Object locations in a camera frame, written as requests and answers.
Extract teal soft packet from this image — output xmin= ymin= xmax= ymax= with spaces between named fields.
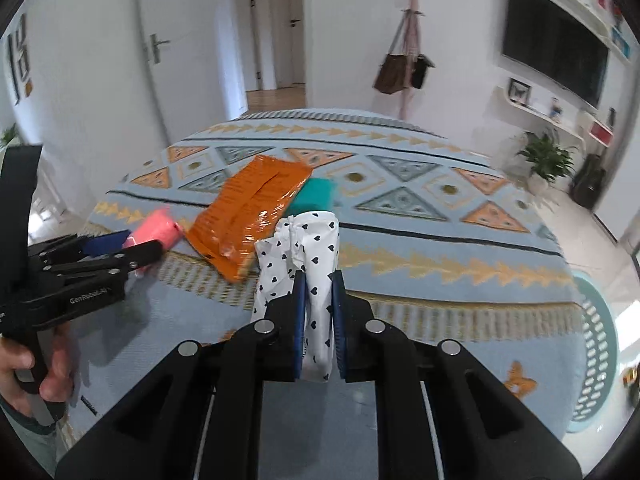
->
xmin=290 ymin=177 xmax=337 ymax=216

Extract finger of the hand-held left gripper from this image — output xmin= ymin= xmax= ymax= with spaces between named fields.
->
xmin=29 ymin=230 xmax=132 ymax=261
xmin=40 ymin=240 xmax=164 ymax=278

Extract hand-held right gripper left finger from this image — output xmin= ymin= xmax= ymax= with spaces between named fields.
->
xmin=55 ymin=269 xmax=308 ymax=480

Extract metal door handle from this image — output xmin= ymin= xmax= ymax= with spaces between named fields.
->
xmin=145 ymin=34 xmax=171 ymax=63

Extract wall-mounted black television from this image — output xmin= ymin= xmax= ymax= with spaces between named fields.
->
xmin=501 ymin=0 xmax=611 ymax=108

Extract pink soft wrapper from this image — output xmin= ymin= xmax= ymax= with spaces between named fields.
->
xmin=122 ymin=208 xmax=180 ymax=276

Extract teal plastic basket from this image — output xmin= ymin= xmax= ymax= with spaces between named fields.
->
xmin=567 ymin=269 xmax=618 ymax=433

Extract white room door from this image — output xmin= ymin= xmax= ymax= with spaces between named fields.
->
xmin=135 ymin=0 xmax=248 ymax=146

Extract patterned blue tablecloth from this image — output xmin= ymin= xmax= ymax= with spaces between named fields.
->
xmin=65 ymin=109 xmax=586 ymax=480

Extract dark wall frame set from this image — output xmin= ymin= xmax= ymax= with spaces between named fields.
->
xmin=7 ymin=12 xmax=33 ymax=106

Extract small black hanging bag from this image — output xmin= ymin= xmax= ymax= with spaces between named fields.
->
xmin=411 ymin=55 xmax=436 ymax=88

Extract framed butterfly picture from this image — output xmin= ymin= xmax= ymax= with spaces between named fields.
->
xmin=509 ymin=78 xmax=532 ymax=107

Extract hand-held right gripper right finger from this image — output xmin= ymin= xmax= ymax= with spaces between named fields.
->
xmin=331 ymin=269 xmax=585 ymax=480

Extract orange foil packet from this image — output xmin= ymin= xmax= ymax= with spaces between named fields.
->
xmin=186 ymin=155 xmax=312 ymax=281

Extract low white wall shelf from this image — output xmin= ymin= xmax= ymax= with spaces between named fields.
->
xmin=492 ymin=85 xmax=586 ymax=141

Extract person's left hand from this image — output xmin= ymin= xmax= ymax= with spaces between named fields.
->
xmin=0 ymin=320 xmax=77 ymax=418

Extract person's left forearm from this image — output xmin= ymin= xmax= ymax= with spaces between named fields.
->
xmin=0 ymin=400 xmax=63 ymax=478

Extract potted green plant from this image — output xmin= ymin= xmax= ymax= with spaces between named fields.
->
xmin=517 ymin=130 xmax=576 ymax=193

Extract white hallway door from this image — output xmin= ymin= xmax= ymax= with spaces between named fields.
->
xmin=272 ymin=0 xmax=306 ymax=88

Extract brown tote bag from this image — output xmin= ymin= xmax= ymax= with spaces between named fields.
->
xmin=374 ymin=52 xmax=412 ymax=95

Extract red box shelf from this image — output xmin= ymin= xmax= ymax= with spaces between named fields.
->
xmin=582 ymin=112 xmax=615 ymax=148

